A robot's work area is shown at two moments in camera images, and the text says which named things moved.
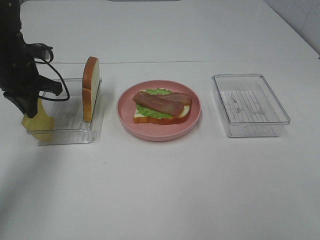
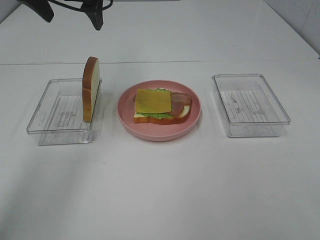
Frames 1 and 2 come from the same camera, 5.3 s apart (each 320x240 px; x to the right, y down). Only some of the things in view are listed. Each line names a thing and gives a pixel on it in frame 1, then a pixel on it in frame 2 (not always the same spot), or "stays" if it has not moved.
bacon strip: [180, 97] stays
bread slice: [139, 119] stays
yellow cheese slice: [41, 126] -> [153, 100]
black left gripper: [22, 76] -> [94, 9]
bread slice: [90, 83] stays
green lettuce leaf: [150, 113] stays
